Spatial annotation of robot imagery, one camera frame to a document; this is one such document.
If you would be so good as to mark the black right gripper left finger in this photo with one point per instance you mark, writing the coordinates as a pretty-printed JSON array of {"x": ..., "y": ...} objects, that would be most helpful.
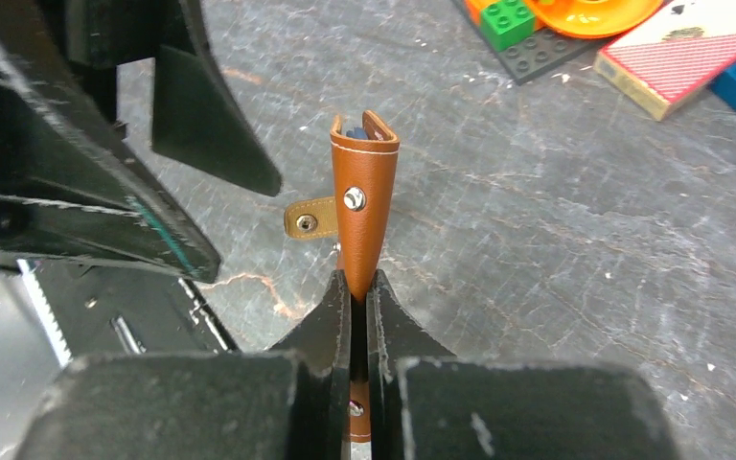
[{"x": 286, "y": 403}]

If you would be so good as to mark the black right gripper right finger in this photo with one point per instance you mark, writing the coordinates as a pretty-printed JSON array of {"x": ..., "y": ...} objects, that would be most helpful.
[{"x": 427, "y": 403}]

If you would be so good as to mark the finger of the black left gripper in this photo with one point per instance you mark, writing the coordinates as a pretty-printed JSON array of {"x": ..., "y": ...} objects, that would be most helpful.
[
  {"x": 70, "y": 187},
  {"x": 195, "y": 119}
]

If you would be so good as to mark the brown leather card holder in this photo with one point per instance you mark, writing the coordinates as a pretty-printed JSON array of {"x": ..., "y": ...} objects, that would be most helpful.
[{"x": 364, "y": 163}]

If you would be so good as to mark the red playing card box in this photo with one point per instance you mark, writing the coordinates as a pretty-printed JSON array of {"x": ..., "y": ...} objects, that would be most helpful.
[{"x": 671, "y": 57}]

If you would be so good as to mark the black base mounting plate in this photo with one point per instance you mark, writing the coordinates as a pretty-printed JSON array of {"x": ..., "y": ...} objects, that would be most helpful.
[{"x": 95, "y": 309}]

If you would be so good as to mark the green building block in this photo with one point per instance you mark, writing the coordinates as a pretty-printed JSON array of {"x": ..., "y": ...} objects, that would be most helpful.
[{"x": 506, "y": 23}]

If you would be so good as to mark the dark grey block baseplate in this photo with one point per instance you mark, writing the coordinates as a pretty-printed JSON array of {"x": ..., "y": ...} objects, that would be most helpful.
[{"x": 542, "y": 51}]

